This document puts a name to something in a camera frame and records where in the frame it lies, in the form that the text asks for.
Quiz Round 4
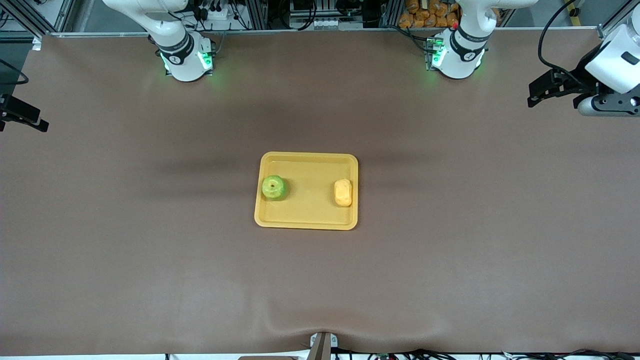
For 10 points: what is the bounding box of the yellow potato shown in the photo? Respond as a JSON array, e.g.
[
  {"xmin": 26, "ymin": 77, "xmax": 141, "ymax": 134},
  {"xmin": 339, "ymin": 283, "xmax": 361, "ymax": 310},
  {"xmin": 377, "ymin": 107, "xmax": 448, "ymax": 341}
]
[{"xmin": 333, "ymin": 179, "xmax": 353, "ymax": 208}]

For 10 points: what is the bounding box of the green apple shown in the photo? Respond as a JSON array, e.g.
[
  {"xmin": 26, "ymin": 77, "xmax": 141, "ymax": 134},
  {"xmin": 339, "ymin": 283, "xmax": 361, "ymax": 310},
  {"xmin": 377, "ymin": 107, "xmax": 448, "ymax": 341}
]
[{"xmin": 261, "ymin": 175, "xmax": 287, "ymax": 201}]

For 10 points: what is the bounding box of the yellow plastic tray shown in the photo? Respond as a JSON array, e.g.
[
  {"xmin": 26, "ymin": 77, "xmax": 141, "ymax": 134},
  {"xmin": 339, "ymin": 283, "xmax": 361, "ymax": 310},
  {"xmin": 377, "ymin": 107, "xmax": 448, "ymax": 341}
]
[{"xmin": 254, "ymin": 151, "xmax": 359, "ymax": 231}]

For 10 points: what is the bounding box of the bag of orange snacks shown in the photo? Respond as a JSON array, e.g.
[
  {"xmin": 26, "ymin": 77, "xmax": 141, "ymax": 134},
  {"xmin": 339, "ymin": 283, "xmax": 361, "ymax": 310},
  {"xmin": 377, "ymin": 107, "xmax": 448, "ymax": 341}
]
[{"xmin": 398, "ymin": 0, "xmax": 462, "ymax": 29}]

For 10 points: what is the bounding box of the white power strip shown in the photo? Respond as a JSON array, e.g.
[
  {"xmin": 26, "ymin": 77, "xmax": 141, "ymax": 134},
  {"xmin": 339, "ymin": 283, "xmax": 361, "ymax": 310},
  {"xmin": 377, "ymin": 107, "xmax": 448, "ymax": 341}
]
[{"xmin": 192, "ymin": 0, "xmax": 242, "ymax": 24}]

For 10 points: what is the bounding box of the white terminal block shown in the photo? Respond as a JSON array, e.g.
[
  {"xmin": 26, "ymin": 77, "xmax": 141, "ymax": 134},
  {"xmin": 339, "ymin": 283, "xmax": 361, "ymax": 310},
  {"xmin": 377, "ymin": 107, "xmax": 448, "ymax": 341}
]
[{"xmin": 312, "ymin": 17, "xmax": 364, "ymax": 30}]

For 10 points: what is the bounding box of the brown table mat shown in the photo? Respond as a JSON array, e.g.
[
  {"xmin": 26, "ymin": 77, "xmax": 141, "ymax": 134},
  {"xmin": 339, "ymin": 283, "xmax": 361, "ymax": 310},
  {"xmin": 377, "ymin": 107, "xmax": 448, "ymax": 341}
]
[{"xmin": 0, "ymin": 30, "xmax": 640, "ymax": 357}]

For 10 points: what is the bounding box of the aluminium table edge rail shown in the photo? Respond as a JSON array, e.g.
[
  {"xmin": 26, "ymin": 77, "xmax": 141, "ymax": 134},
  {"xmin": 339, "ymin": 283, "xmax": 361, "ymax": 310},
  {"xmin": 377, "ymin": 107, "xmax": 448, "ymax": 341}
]
[{"xmin": 32, "ymin": 27, "xmax": 617, "ymax": 42}]

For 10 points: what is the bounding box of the metal camera bracket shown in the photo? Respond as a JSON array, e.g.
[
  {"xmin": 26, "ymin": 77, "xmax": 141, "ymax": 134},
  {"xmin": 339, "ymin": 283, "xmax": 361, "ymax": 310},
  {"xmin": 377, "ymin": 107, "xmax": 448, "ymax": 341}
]
[{"xmin": 309, "ymin": 331, "xmax": 339, "ymax": 360}]

